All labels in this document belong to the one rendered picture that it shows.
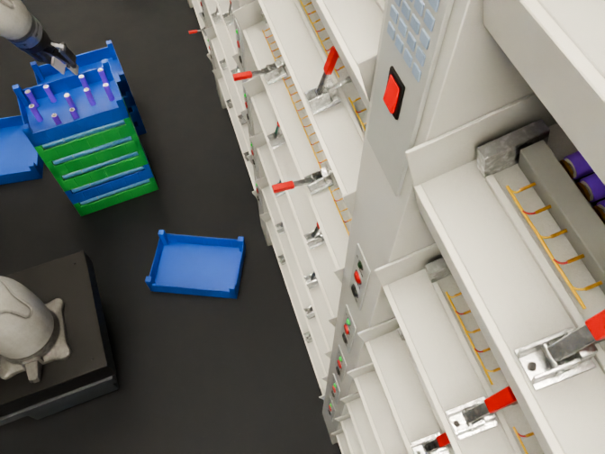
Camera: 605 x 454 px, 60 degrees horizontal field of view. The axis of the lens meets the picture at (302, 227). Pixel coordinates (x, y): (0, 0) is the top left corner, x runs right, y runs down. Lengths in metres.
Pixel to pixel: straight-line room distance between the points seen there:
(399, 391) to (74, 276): 1.14
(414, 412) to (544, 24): 0.57
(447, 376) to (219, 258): 1.41
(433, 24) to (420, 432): 0.54
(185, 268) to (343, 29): 1.44
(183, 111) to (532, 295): 2.05
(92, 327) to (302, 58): 1.03
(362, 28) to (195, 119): 1.79
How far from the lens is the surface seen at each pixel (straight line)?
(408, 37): 0.37
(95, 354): 1.54
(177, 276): 1.88
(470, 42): 0.34
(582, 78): 0.25
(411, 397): 0.75
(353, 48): 0.53
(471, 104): 0.38
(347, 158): 0.67
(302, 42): 0.82
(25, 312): 1.43
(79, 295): 1.63
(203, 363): 1.75
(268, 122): 1.23
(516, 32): 0.29
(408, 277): 0.59
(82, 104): 1.88
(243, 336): 1.76
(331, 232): 0.83
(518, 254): 0.40
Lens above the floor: 1.65
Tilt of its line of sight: 59 degrees down
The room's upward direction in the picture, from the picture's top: straight up
